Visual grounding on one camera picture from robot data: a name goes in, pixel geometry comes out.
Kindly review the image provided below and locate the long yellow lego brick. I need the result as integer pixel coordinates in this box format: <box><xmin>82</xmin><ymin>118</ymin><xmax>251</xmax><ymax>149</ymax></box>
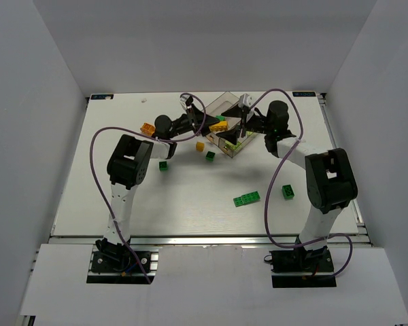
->
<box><xmin>209</xmin><ymin>121</ymin><xmax>228</xmax><ymax>133</ymax></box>

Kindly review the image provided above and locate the orange lego brick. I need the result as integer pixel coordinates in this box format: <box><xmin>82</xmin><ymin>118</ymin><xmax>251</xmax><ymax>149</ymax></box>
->
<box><xmin>140</xmin><ymin>123</ymin><xmax>156</xmax><ymax>137</ymax></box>

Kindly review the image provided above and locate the green rounded lego brick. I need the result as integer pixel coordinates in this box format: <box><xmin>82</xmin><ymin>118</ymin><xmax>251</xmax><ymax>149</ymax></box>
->
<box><xmin>158</xmin><ymin>161</ymin><xmax>168</xmax><ymax>171</ymax></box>

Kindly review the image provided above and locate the long green lego plate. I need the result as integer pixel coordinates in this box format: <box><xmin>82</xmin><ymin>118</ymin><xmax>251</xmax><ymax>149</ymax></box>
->
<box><xmin>233</xmin><ymin>191</ymin><xmax>260</xmax><ymax>207</ymax></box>

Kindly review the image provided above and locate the lime lego brick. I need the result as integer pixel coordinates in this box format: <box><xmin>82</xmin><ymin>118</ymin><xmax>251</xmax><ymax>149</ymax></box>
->
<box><xmin>232</xmin><ymin>142</ymin><xmax>242</xmax><ymax>151</ymax></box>

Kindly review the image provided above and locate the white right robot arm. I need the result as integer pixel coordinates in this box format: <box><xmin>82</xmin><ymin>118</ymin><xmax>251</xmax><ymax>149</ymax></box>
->
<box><xmin>219</xmin><ymin>101</ymin><xmax>358</xmax><ymax>269</ymax></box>

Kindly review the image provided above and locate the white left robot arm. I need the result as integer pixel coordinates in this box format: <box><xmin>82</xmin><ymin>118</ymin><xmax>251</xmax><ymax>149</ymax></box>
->
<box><xmin>96</xmin><ymin>104</ymin><xmax>219</xmax><ymax>272</ymax></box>

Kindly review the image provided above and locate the clear three-compartment container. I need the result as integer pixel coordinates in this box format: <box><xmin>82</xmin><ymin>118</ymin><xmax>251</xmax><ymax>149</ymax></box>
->
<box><xmin>206</xmin><ymin>92</ymin><xmax>258</xmax><ymax>158</ymax></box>

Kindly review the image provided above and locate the small yellow lego brick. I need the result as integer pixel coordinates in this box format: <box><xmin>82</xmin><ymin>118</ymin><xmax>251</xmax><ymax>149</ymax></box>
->
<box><xmin>195</xmin><ymin>142</ymin><xmax>205</xmax><ymax>152</ymax></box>

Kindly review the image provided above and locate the small green lego brick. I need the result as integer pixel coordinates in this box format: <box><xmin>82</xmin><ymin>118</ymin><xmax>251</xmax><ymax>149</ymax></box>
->
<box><xmin>205</xmin><ymin>151</ymin><xmax>216</xmax><ymax>162</ymax></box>

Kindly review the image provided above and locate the blue label left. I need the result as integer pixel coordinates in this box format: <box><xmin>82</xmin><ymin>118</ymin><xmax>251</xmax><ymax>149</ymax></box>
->
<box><xmin>90</xmin><ymin>94</ymin><xmax>114</xmax><ymax>101</ymax></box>

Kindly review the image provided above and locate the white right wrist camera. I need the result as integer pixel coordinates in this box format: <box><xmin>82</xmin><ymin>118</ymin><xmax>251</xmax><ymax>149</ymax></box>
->
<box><xmin>239</xmin><ymin>94</ymin><xmax>254</xmax><ymax>107</ymax></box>

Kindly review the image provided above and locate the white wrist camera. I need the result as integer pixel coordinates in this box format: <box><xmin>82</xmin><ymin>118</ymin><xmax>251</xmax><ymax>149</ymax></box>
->
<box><xmin>239</xmin><ymin>94</ymin><xmax>254</xmax><ymax>107</ymax></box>
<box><xmin>180</xmin><ymin>94</ymin><xmax>193</xmax><ymax>111</ymax></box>

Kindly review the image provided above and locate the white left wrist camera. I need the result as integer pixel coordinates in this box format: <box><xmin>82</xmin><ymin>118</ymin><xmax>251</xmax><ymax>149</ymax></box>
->
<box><xmin>180</xmin><ymin>94</ymin><xmax>193</xmax><ymax>111</ymax></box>

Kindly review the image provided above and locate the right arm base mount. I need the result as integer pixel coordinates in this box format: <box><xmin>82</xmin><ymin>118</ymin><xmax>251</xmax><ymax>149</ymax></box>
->
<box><xmin>263</xmin><ymin>248</ymin><xmax>337</xmax><ymax>289</ymax></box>

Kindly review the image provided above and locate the aluminium rail front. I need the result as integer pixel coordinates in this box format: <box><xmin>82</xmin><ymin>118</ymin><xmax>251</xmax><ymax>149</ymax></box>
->
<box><xmin>48</xmin><ymin>233</ymin><xmax>371</xmax><ymax>246</ymax></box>

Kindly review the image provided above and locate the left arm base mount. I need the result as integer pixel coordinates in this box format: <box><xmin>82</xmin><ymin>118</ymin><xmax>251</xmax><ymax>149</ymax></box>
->
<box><xmin>86</xmin><ymin>249</ymin><xmax>158</xmax><ymax>285</ymax></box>

